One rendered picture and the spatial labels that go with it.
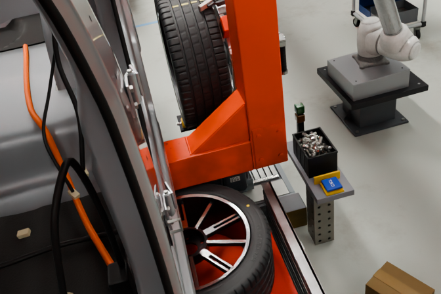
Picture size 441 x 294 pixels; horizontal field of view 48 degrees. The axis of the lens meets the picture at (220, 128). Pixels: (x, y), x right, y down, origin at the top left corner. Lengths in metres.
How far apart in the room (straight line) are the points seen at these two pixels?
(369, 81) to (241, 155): 1.13
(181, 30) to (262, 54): 0.42
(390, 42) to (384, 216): 0.95
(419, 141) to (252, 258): 1.65
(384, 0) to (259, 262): 1.52
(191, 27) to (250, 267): 1.02
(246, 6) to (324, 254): 1.30
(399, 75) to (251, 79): 1.34
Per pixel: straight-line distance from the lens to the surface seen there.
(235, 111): 2.01
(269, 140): 2.11
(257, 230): 1.96
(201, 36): 2.13
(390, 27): 2.85
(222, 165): 2.13
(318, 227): 2.47
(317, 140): 2.25
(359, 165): 3.00
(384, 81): 3.04
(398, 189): 2.87
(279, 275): 2.11
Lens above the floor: 1.95
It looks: 35 degrees down
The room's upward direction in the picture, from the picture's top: 10 degrees counter-clockwise
